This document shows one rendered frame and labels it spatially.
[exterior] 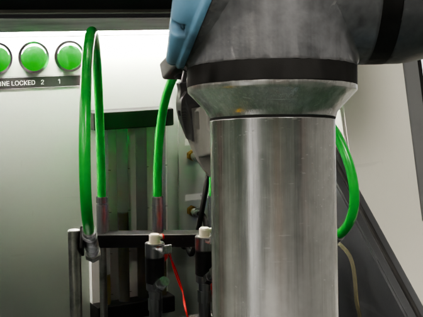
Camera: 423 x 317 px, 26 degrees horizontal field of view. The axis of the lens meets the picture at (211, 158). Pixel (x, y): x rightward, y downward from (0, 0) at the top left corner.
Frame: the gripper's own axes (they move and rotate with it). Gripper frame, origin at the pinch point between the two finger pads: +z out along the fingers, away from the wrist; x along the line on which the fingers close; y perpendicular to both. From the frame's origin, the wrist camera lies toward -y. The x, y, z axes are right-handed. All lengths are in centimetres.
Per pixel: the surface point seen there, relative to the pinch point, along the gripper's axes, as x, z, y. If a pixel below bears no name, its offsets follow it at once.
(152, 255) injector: -2.2, 14.7, -13.1
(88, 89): -14.7, -10.0, -3.6
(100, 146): -1.7, 1.9, -33.0
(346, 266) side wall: 29.8, 20.2, -10.5
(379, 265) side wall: 30.0, 18.0, -2.8
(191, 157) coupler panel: 18.2, 6.5, -40.6
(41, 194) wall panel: -8.5, 10.6, -42.2
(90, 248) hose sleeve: -13.6, 10.8, -7.2
